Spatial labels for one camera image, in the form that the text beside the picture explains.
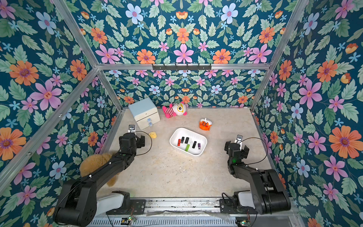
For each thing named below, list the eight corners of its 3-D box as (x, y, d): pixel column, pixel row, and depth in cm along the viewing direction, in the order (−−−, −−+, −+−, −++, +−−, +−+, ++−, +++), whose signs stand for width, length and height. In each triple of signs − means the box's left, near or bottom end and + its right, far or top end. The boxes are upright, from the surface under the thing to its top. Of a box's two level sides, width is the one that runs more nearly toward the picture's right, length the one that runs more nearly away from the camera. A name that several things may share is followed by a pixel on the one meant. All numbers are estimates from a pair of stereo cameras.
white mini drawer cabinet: (140, 132, 107) (133, 119, 94) (134, 118, 116) (127, 104, 103) (161, 123, 112) (157, 109, 100) (154, 111, 121) (150, 96, 109)
